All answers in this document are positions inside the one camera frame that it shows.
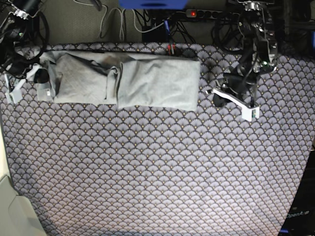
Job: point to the black OpenArm box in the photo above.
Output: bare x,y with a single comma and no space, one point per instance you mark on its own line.
300,220

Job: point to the beige plastic furniture piece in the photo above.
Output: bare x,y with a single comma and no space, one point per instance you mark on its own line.
17,216

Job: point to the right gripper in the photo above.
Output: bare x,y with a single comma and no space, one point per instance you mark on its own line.
19,66

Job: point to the light grey T-shirt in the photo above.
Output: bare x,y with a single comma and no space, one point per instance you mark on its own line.
122,79

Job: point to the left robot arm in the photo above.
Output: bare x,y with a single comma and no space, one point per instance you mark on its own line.
246,29

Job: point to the black box under table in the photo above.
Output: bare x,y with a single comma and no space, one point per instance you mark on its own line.
157,35

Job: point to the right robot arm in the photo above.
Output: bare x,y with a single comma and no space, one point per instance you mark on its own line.
24,22

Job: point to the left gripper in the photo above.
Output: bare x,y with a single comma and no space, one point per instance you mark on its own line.
234,85

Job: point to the black power strip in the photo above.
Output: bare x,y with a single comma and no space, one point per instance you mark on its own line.
202,14

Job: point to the blue box overhead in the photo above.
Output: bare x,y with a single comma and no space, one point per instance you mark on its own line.
153,4

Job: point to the fan-patterned table cloth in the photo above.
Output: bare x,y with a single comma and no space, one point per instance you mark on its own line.
100,171

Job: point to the red black table clamp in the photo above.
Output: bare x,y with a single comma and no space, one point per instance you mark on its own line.
171,49

